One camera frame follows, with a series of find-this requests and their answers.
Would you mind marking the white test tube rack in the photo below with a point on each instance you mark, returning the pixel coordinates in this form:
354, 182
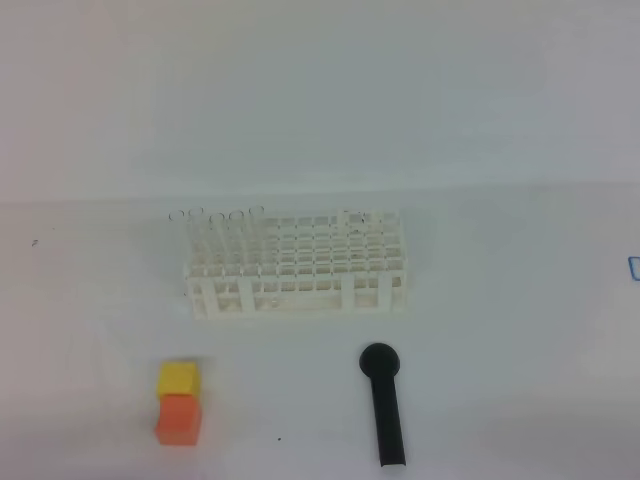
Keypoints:
343, 261

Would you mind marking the clear glass test tube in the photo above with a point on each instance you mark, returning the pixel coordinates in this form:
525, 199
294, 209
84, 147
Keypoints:
260, 240

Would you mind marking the yellow cube block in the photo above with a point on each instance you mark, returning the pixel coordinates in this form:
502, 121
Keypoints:
178, 378

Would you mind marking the orange cube block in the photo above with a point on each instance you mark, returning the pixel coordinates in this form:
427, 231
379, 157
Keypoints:
179, 420

